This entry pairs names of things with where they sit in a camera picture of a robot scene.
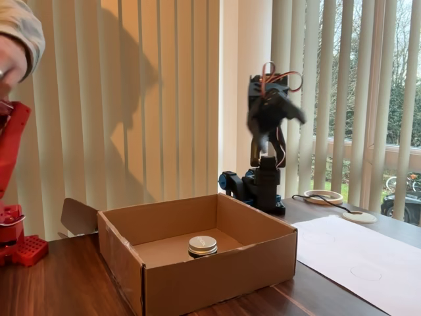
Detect white round desk grommet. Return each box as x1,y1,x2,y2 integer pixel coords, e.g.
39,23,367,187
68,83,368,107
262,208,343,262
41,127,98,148
341,211,378,224

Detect white paper sheet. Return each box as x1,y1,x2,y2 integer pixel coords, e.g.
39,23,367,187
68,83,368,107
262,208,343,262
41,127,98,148
291,214,421,316

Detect person's hand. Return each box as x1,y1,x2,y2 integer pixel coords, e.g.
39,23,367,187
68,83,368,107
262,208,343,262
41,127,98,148
0,34,28,99

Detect red leader robot arm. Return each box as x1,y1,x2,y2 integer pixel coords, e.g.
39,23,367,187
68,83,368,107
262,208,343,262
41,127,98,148
0,101,32,266

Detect red servo wire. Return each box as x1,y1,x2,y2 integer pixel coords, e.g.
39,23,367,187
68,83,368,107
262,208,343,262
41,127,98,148
261,61,303,99

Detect white vertical window blinds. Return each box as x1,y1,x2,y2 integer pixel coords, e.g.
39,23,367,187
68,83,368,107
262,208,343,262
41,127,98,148
271,0,421,228

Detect red perforated base block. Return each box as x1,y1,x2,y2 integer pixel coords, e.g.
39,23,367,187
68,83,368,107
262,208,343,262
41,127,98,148
12,234,49,267

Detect brown cardboard box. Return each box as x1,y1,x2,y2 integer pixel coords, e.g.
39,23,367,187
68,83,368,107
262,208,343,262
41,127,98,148
57,193,299,316

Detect cream vertical blinds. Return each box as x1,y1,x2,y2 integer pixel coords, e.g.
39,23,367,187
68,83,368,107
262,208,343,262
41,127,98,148
0,0,220,241

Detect thin black grommet cable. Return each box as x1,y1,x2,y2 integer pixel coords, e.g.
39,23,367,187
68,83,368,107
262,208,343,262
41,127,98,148
291,194,355,215

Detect beige masking tape roll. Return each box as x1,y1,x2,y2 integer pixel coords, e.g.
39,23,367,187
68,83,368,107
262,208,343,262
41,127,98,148
303,190,344,205

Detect black parked car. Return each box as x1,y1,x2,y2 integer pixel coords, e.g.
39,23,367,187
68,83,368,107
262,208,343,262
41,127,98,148
381,192,421,226

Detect blue black table clamp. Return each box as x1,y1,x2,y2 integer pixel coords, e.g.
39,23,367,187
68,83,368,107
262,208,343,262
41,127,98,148
218,171,246,200

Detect light fabric sleeve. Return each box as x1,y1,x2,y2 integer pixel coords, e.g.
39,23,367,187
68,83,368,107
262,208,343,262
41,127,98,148
0,0,46,83

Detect parked bicycle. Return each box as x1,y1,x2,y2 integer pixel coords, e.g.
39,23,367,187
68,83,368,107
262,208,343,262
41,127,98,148
383,172,421,194

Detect jar with silver lid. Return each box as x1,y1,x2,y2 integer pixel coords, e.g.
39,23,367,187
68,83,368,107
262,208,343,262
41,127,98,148
187,234,218,261

